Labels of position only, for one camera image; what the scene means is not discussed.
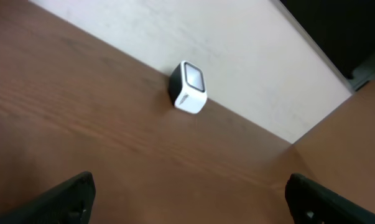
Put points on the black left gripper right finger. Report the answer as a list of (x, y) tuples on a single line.
[(310, 202)]

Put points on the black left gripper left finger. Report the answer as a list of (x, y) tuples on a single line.
[(68, 202)]

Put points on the white barcode scanner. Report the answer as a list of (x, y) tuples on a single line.
[(187, 88)]

